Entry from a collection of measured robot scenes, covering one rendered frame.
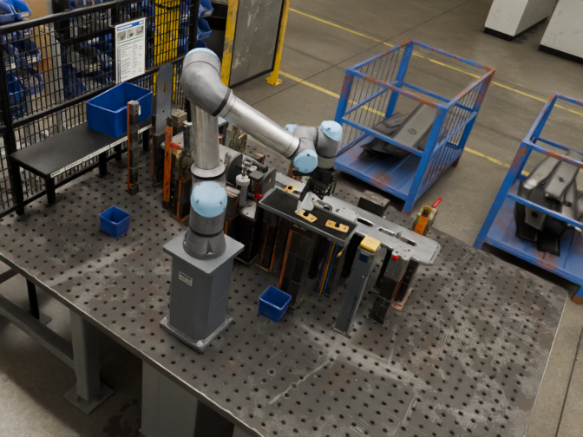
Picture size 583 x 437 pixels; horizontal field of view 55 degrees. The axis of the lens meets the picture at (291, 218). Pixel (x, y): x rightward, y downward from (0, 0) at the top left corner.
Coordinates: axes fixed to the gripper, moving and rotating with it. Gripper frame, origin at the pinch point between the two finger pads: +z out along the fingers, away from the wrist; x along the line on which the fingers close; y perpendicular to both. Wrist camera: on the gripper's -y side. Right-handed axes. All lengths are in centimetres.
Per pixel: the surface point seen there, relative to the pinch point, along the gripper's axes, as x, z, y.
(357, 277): 3.1, 19.7, 25.9
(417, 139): 233, 71, -53
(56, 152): -36, 17, -107
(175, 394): -51, 76, -11
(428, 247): 44, 20, 36
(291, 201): 2.4, 4.1, -9.5
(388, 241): 33.3, 20.2, 22.1
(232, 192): -2.1, 12.7, -35.7
